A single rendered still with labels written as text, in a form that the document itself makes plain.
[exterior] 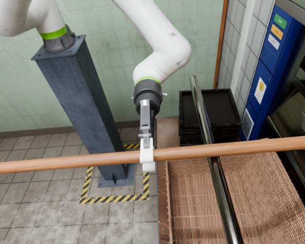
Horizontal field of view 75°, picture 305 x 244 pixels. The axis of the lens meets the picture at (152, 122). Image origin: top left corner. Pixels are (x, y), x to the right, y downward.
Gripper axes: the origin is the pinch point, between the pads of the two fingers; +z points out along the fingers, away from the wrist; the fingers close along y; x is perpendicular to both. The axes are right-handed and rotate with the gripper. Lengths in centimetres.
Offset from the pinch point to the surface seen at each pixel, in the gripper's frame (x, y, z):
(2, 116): 166, 87, -125
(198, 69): -36, 55, -123
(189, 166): -15, 52, -27
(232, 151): -19.7, -0.8, 1.6
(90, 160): 13.9, -1.2, 1.1
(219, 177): -15.9, 1.7, 6.5
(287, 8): -37.6, -20.8, -25.4
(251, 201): -42, 60, -10
